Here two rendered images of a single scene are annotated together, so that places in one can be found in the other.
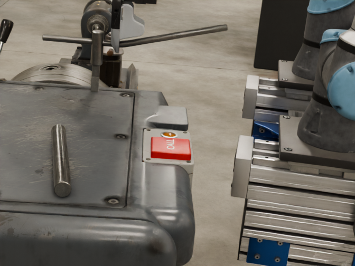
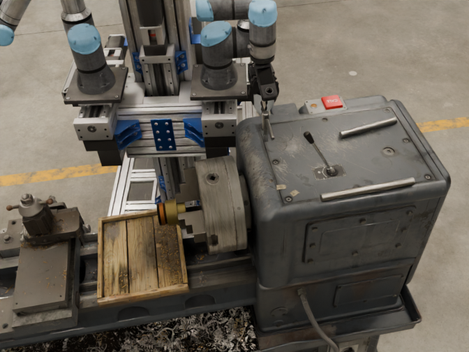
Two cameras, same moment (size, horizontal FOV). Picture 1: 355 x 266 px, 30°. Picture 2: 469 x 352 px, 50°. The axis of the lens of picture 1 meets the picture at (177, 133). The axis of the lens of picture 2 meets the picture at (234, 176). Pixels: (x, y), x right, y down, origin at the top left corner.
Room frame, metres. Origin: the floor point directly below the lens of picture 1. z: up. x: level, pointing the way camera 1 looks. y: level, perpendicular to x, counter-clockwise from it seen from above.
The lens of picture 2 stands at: (1.37, 1.34, 2.35)
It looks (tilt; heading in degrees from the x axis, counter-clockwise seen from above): 46 degrees down; 266
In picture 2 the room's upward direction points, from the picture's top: 3 degrees counter-clockwise
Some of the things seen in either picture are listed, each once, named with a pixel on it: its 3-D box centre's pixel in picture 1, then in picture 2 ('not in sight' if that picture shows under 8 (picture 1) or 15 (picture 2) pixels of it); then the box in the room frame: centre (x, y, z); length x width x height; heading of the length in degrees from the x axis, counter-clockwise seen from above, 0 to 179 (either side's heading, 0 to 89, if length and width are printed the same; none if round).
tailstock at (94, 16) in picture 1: (97, 39); not in sight; (2.56, 0.35, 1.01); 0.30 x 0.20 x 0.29; 4
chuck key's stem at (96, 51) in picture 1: (96, 61); (265, 126); (1.18, 0.16, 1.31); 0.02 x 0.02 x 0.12
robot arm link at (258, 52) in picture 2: not in sight; (261, 47); (1.19, 0.11, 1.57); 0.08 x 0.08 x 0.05
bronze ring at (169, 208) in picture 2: not in sight; (172, 212); (1.51, 0.27, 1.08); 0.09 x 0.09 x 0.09; 4
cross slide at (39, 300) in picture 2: not in sight; (45, 253); (1.96, 0.29, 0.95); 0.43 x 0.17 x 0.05; 94
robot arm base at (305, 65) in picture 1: (321, 56); (93, 72); (1.79, -0.38, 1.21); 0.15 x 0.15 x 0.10
